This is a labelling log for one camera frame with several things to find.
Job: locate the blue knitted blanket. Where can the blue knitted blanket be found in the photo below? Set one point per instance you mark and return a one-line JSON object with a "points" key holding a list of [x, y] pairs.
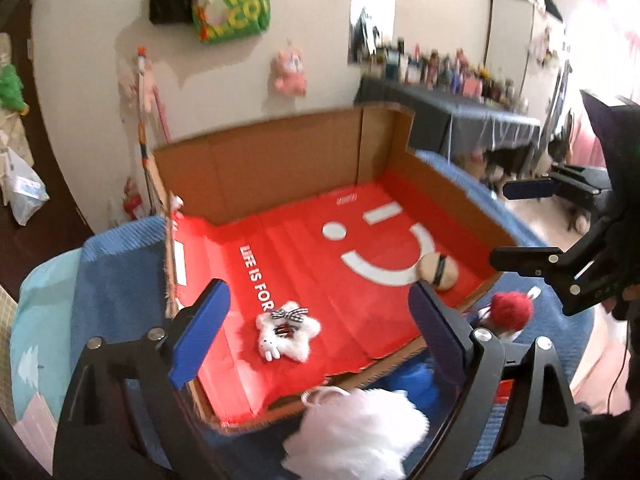
{"points": [[120, 294]]}

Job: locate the orange white stick on wall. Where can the orange white stick on wall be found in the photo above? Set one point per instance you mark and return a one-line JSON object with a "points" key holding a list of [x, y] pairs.
{"points": [[141, 63]]}

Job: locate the wall mirror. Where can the wall mirror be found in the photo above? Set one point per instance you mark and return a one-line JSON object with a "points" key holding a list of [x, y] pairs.
{"points": [[371, 24]]}

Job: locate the white mesh bath pouf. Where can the white mesh bath pouf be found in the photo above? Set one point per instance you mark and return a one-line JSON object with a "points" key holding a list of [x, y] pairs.
{"points": [[358, 434]]}

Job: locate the green tote bag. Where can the green tote bag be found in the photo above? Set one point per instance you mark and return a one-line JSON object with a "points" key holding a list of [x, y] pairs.
{"points": [[219, 21]]}

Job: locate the beige round powder puff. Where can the beige round powder puff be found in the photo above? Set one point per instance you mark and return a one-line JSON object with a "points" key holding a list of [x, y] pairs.
{"points": [[439, 270]]}

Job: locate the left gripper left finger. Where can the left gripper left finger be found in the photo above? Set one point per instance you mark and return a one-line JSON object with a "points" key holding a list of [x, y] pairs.
{"points": [[124, 414]]}

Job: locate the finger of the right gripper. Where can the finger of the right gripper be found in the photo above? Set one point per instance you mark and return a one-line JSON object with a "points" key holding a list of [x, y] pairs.
{"points": [[532, 189], [594, 269]]}

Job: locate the cardboard box red lining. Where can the cardboard box red lining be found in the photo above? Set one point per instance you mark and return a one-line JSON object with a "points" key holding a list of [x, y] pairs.
{"points": [[331, 210]]}

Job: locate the light blue patterned bedding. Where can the light blue patterned bedding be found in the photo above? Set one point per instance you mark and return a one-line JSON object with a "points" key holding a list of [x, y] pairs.
{"points": [[40, 353]]}

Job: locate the table with dark cloth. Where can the table with dark cloth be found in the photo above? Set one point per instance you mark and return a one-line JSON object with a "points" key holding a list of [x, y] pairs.
{"points": [[452, 125]]}

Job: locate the blue soft cloth pouch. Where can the blue soft cloth pouch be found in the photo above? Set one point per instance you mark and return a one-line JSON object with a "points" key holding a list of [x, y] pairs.
{"points": [[417, 378]]}

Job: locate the green plush toy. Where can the green plush toy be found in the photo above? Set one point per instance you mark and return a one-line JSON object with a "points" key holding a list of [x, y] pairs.
{"points": [[11, 90]]}

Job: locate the red knitted yarn item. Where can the red knitted yarn item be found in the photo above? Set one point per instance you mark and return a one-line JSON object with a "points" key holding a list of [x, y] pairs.
{"points": [[511, 310]]}

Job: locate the white plastic bag on door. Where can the white plastic bag on door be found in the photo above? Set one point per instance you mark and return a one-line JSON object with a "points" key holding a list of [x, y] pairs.
{"points": [[22, 189]]}

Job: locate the white fluffy star plush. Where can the white fluffy star plush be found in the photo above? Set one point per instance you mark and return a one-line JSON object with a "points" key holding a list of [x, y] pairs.
{"points": [[286, 332]]}

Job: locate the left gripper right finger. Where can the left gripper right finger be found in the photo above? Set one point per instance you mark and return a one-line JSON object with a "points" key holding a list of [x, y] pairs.
{"points": [[539, 437]]}

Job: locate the pink plush toy on wall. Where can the pink plush toy on wall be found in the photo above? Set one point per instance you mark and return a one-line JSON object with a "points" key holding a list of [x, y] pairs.
{"points": [[289, 77]]}

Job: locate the white wardrobe cabinet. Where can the white wardrobe cabinet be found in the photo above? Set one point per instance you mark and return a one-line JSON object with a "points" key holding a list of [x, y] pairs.
{"points": [[525, 53]]}

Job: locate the cosmetics bottles on table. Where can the cosmetics bottles on table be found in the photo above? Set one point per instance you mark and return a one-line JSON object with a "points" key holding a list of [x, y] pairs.
{"points": [[436, 75]]}

